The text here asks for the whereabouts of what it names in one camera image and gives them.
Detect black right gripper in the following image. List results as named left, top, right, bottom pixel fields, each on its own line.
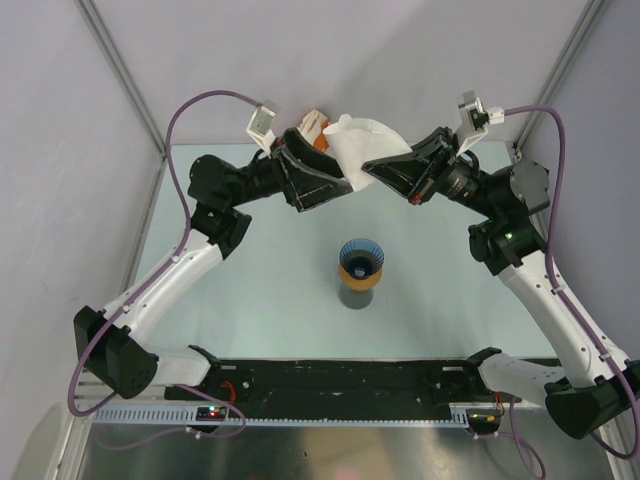
left=363, top=127, right=501, bottom=219

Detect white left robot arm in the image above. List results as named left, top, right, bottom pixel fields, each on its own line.
left=73, top=128, right=353, bottom=399

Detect single white paper filter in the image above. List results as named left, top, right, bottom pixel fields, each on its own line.
left=323, top=114, right=411, bottom=192

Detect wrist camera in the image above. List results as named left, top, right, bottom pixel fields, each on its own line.
left=454, top=90, right=505, bottom=156
left=246, top=100, right=280, bottom=154

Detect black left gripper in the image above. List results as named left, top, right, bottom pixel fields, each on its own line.
left=226, top=128, right=353, bottom=212

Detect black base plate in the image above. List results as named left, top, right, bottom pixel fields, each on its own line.
left=197, top=359, right=497, bottom=422

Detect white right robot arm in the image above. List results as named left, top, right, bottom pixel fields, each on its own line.
left=362, top=128, right=639, bottom=439

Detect orange filter box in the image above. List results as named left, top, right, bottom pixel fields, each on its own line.
left=298, top=110, right=330, bottom=152

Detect blue glass dripper cone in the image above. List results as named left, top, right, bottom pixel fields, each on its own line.
left=339, top=238, right=385, bottom=280

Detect white cable duct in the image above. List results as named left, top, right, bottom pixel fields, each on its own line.
left=93, top=404, right=469, bottom=429

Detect white paper coffee filters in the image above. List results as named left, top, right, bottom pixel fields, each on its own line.
left=298, top=109, right=330, bottom=144

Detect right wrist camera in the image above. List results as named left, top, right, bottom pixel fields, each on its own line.
left=454, top=90, right=505, bottom=156

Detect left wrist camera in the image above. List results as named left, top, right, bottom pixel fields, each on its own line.
left=246, top=100, right=280, bottom=154

